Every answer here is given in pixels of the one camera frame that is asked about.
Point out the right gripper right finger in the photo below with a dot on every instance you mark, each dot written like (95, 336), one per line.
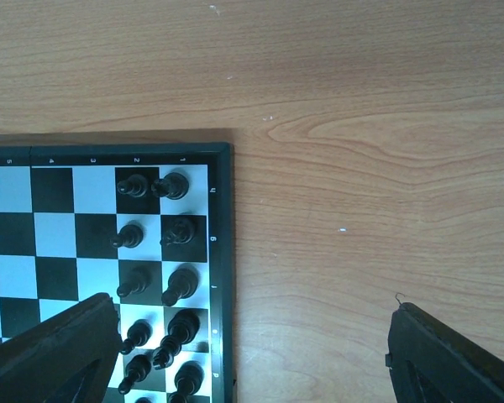
(429, 361)

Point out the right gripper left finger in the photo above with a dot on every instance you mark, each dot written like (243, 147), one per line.
(69, 357)

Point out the black pawn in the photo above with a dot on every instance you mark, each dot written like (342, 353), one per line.
(130, 236)
(135, 186)
(135, 283)
(137, 335)
(135, 371)

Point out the black king piece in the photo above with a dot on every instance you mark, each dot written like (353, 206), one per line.
(182, 329)

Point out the black queen piece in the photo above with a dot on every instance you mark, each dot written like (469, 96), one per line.
(188, 381)

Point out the black bishop piece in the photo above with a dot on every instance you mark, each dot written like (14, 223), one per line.
(182, 284)

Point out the black white chessboard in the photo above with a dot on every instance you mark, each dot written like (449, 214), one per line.
(59, 209)

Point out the black knight piece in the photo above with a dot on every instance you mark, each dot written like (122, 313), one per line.
(177, 230)

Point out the black rook piece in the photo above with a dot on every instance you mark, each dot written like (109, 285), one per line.
(173, 186)

